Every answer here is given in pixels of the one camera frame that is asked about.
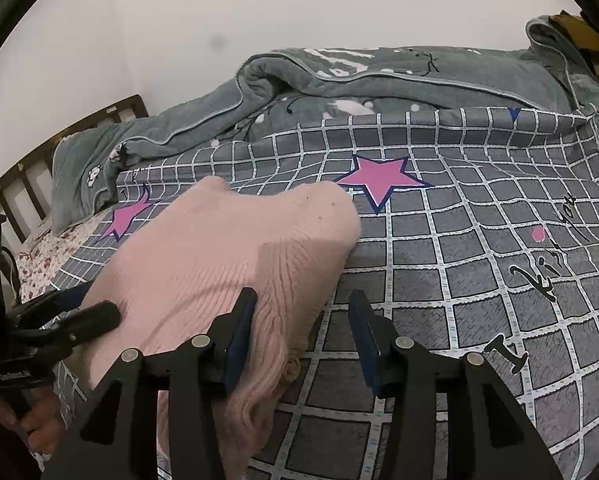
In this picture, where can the grey checked star-print duvet cover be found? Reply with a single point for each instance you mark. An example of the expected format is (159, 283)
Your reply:
(429, 285)

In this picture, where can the pink knitted sweater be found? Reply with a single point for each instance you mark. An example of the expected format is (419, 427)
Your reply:
(204, 260)

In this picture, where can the brown clothes pile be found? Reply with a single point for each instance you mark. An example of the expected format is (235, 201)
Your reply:
(572, 22)

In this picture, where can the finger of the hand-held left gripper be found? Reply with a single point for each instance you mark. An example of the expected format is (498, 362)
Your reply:
(64, 296)
(89, 320)

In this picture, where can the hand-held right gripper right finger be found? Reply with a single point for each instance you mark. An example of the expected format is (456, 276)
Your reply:
(367, 340)

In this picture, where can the grey-green fleece blanket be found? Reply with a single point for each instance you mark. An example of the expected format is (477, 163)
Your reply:
(379, 85)

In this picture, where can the dark wooden bed headboard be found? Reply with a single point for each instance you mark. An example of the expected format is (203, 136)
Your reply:
(79, 127)

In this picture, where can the person's left hand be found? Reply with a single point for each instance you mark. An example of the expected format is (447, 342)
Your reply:
(44, 425)

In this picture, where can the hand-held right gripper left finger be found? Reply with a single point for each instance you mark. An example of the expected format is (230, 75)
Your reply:
(243, 332)

